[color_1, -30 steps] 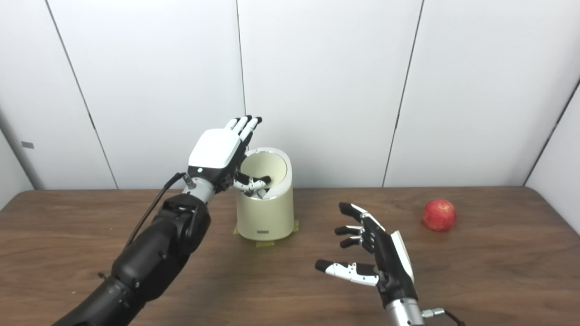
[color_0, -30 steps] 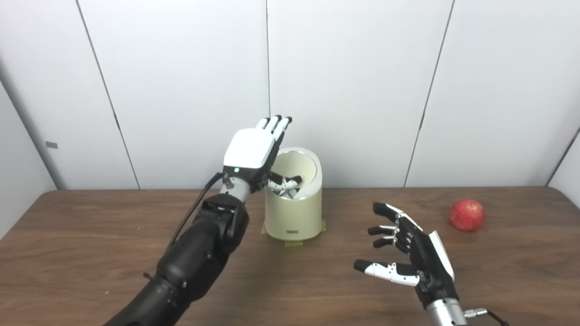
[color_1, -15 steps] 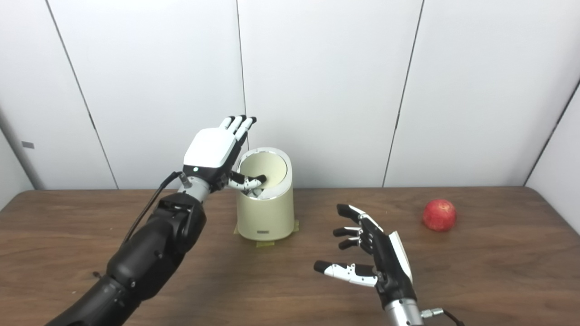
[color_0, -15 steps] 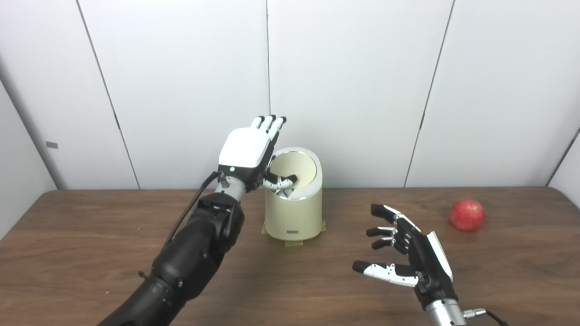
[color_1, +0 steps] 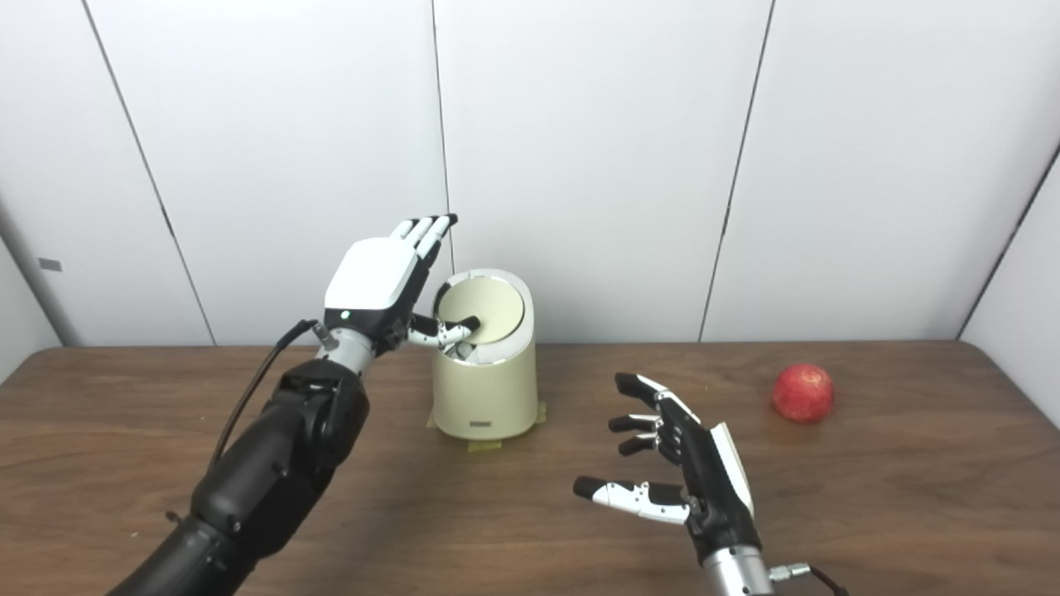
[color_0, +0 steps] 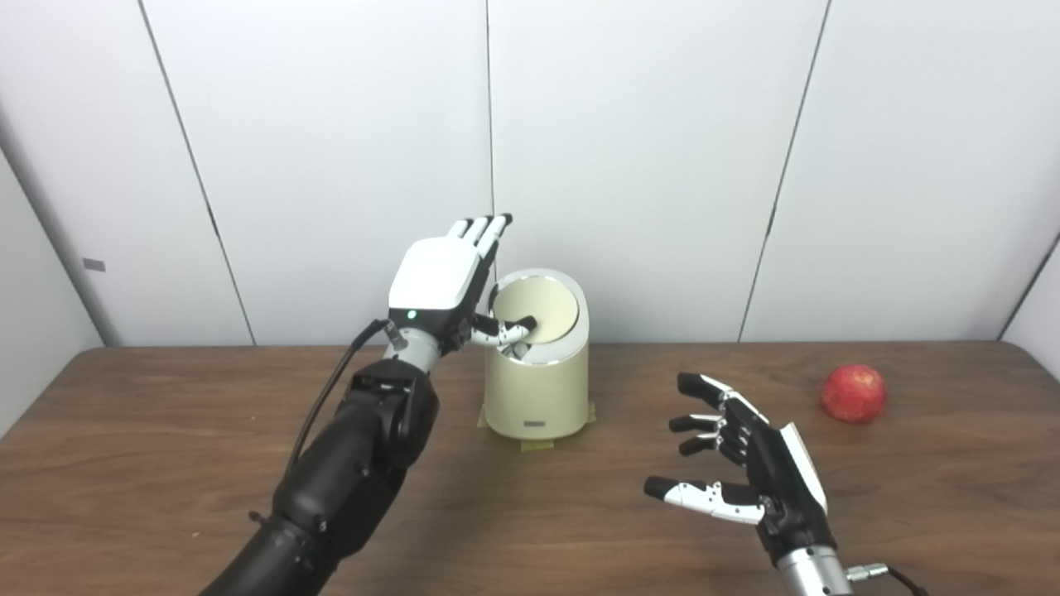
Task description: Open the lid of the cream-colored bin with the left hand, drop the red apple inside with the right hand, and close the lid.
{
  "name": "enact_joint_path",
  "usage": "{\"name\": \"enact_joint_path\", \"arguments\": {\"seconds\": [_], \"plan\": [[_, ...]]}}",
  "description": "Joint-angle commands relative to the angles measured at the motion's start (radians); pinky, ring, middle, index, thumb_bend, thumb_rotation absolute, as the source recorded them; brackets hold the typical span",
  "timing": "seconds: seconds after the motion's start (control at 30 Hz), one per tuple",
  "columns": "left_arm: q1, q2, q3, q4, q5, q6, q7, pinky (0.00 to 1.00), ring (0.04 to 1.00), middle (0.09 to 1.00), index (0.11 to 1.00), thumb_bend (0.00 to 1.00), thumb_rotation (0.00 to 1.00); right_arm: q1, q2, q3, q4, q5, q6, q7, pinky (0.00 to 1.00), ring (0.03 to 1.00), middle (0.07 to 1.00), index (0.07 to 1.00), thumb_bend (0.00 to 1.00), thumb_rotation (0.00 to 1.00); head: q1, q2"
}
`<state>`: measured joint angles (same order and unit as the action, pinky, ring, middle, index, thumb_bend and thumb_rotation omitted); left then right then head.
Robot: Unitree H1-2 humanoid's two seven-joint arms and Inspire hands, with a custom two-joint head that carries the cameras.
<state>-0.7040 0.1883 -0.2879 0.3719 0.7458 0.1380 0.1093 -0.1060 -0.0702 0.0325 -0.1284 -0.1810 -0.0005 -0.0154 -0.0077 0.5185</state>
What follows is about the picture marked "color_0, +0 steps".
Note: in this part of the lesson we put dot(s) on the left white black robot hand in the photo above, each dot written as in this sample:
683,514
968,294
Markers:
435,277

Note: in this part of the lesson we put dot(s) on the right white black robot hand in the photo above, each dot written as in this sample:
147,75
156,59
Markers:
782,476

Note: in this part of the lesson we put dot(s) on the red apple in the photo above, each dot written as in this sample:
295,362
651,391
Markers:
853,394

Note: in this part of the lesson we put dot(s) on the cream round bin lid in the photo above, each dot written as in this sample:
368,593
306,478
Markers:
551,302

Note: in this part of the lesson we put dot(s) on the cream-colored bin body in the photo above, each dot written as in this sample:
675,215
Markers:
538,393

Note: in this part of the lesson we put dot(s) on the small gray wall tag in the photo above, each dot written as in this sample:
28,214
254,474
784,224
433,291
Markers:
93,265

